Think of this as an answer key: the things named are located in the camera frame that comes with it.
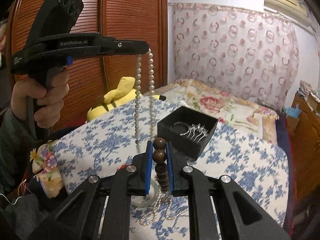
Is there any white pearl necklace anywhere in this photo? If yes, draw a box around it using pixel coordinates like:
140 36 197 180
133 48 156 153

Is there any brown wooden bead bracelet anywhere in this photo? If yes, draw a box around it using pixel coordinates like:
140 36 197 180
152 137 171 193

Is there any dark sleeve forearm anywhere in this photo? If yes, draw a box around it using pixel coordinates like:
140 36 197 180
1 109 40 195

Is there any black jewelry box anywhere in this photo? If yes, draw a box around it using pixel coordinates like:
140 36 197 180
157 106 218 160

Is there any person's left hand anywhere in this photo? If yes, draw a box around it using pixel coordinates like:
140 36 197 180
11 68 69 128

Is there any yellow pikachu plush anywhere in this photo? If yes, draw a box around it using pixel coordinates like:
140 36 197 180
86 76 167 122

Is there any small pearl strand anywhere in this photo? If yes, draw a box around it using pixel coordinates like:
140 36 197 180
139 193 188 226

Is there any blue floral white cloth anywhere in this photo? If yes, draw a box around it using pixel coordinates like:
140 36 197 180
54 102 289 239

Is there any silver hair comb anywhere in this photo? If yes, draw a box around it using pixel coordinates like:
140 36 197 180
180 124 209 143

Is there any wooden side cabinet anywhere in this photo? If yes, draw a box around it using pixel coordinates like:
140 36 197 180
285 92 320 203

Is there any blue paper bag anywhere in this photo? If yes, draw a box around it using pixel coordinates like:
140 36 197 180
284 103 302 119

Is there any pink circle patterned curtain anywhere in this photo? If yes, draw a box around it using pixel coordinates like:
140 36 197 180
172 3 299 109

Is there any white air conditioner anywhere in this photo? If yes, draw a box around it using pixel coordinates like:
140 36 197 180
264 0 311 27

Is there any black phone camera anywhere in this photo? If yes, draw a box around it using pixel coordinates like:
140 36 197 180
25 0 84 47

